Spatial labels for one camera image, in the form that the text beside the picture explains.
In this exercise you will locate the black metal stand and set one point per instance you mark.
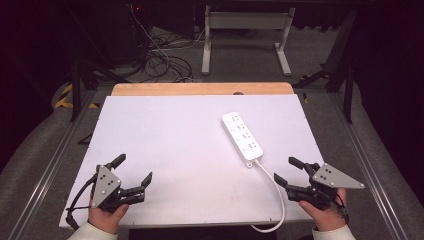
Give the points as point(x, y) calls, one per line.
point(348, 86)

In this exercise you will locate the wooden table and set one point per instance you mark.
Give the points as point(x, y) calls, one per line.
point(200, 88)

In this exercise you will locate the black tripod stand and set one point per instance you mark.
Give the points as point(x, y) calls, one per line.
point(76, 86)

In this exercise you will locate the white board sheet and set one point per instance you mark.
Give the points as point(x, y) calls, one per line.
point(173, 150)

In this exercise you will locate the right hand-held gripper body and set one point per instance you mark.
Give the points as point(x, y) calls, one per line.
point(330, 178)

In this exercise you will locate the black computer case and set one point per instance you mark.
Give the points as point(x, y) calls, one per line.
point(126, 33)

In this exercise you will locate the person's left hand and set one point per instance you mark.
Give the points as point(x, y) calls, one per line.
point(105, 220)

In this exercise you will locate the yellow black hazard tape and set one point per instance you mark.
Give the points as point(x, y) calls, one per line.
point(66, 96)

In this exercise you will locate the white metal table frame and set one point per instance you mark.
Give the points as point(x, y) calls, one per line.
point(246, 20)

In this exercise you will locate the person's right hand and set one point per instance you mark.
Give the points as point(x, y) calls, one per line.
point(328, 218)

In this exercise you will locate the white power strip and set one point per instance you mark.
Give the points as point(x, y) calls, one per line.
point(242, 138)

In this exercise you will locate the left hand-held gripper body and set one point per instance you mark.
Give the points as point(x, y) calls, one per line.
point(106, 186)

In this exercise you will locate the aluminium floor rail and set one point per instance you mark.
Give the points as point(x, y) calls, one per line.
point(50, 170)
point(366, 166)

